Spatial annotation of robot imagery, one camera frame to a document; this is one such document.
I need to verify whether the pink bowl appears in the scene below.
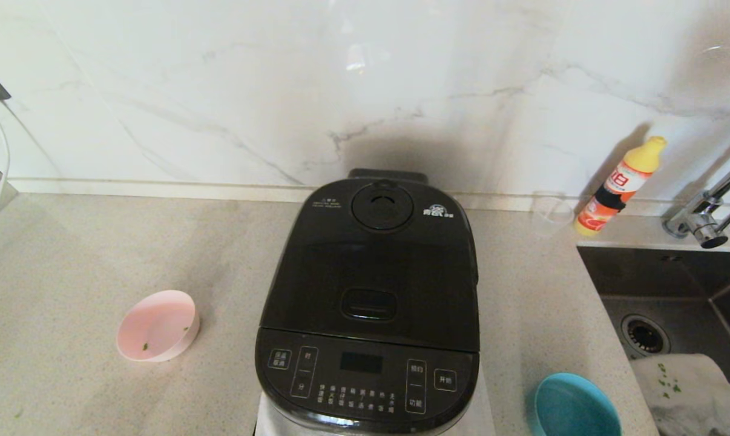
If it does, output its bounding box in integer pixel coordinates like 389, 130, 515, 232
116, 289, 200, 363

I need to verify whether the black rice cooker lid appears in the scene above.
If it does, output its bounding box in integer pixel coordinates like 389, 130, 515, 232
259, 168, 481, 353

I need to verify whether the round sink drain strainer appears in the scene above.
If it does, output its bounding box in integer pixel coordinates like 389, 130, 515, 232
620, 314, 671, 359

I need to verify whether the stainless steel sink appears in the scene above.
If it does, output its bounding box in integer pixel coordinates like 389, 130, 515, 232
577, 245, 730, 436

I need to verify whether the white fluffy towel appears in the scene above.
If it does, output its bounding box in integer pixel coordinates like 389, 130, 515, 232
630, 353, 730, 436

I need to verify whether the orange bottle with yellow cap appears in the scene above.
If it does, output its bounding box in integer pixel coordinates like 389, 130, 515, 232
573, 136, 667, 237

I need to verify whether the light blue bowl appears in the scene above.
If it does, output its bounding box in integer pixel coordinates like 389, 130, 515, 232
531, 371, 622, 436

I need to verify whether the clear plastic cup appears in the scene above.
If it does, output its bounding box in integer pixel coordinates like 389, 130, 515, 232
531, 192, 576, 238

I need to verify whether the chrome faucet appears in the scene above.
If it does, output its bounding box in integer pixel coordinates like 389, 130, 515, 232
663, 151, 730, 249

